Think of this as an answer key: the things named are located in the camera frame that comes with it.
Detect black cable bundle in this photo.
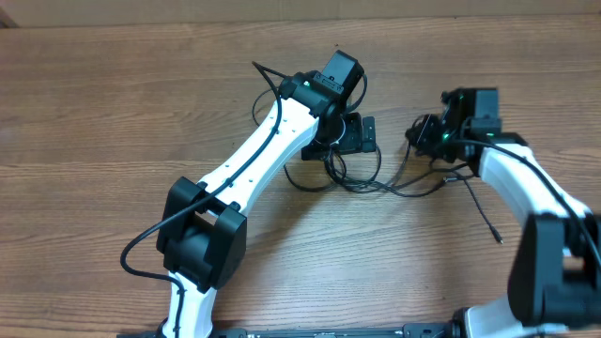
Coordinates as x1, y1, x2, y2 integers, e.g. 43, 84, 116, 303
252, 88, 504, 245

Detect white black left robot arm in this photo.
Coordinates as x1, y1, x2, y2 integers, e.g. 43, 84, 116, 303
156, 51, 376, 337

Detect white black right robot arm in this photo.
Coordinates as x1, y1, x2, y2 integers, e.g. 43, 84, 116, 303
406, 87, 600, 337

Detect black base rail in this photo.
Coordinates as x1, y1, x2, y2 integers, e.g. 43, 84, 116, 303
116, 322, 466, 338

